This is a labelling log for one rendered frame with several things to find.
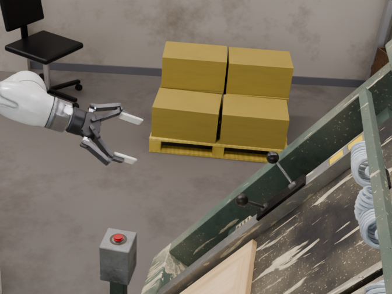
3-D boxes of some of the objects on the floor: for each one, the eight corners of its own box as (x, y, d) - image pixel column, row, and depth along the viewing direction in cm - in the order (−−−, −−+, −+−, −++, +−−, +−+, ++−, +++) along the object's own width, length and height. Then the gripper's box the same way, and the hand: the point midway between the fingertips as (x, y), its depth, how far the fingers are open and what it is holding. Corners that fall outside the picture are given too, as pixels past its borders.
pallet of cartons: (153, 108, 500) (154, 39, 465) (279, 115, 506) (291, 47, 471) (148, 158, 435) (150, 82, 400) (294, 164, 441) (308, 90, 406)
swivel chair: (90, 85, 529) (86, -24, 475) (76, 119, 475) (70, 2, 420) (20, 80, 527) (8, -29, 473) (-1, 115, 473) (-18, -4, 419)
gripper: (63, 151, 151) (137, 174, 159) (81, 76, 163) (149, 101, 171) (56, 162, 157) (127, 184, 165) (73, 88, 169) (139, 112, 177)
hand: (135, 140), depth 168 cm, fingers open, 13 cm apart
